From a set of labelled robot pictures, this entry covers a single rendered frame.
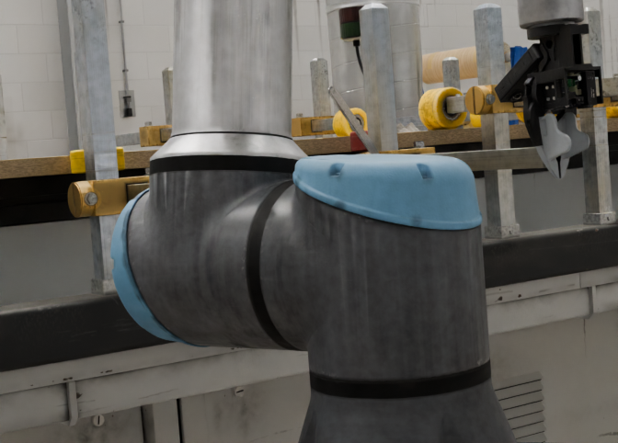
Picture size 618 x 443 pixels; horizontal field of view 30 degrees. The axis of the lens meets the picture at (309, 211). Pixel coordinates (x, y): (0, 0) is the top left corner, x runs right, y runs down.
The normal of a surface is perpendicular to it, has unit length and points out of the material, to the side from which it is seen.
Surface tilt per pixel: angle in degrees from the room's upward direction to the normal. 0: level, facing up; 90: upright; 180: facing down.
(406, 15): 90
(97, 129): 90
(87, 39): 90
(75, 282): 90
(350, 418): 70
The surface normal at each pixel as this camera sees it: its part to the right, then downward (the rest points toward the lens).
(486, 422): 0.69, -0.36
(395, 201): 0.02, -0.03
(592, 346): 0.55, 0.00
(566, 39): -0.83, 0.09
